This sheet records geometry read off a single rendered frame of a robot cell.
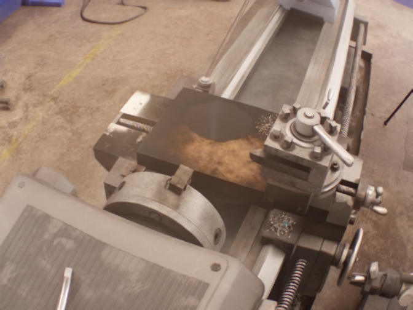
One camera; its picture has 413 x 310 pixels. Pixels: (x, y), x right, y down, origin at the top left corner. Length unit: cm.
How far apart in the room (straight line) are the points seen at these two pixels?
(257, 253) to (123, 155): 49
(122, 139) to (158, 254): 88
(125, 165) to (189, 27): 247
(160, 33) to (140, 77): 59
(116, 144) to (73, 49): 227
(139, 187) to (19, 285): 41
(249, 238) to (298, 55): 113
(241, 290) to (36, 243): 33
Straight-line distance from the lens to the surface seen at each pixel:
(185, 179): 101
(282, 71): 221
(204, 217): 102
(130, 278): 74
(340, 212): 148
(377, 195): 151
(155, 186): 102
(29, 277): 77
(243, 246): 141
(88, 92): 330
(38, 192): 88
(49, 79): 353
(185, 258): 77
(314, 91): 194
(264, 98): 204
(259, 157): 127
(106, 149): 160
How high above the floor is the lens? 197
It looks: 45 degrees down
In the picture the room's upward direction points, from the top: 3 degrees clockwise
